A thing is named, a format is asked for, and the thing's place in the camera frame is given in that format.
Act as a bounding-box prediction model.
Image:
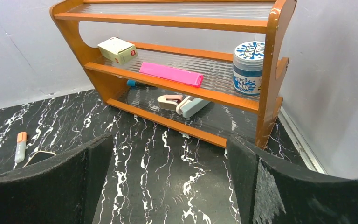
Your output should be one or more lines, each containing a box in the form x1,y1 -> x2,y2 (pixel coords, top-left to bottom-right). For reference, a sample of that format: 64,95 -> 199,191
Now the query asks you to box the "orange wooden shelf rack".
50,0 -> 297,148

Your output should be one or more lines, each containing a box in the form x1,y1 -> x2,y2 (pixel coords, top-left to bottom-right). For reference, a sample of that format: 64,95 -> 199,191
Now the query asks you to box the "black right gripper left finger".
0,134 -> 114,224

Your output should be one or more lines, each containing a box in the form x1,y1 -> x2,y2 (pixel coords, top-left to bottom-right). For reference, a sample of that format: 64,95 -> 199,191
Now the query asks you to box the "blue black pen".
126,80 -> 157,89

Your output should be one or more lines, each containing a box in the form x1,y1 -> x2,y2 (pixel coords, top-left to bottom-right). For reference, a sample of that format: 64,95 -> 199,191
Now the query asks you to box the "pink flat case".
139,62 -> 204,87

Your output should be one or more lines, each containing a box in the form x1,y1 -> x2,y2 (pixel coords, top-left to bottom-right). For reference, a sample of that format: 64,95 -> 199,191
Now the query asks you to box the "light blue stapler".
176,96 -> 210,119

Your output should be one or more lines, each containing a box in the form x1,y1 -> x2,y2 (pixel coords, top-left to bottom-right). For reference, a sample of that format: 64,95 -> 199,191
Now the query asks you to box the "orange grey highlighter marker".
14,132 -> 27,163

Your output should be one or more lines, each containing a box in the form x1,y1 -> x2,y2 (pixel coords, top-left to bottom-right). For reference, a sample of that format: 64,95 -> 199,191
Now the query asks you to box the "beige small stapler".
157,95 -> 183,111

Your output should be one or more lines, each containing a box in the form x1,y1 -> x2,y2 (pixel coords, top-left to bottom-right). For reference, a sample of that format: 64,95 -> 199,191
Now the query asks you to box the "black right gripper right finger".
226,134 -> 358,224

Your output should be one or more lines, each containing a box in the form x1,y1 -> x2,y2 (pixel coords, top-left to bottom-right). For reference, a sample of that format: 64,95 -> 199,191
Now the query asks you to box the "blue white round jar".
233,41 -> 265,96

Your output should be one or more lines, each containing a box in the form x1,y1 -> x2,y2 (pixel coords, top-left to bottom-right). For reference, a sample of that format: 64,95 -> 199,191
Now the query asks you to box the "cream cardboard box on shelf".
97,37 -> 138,65

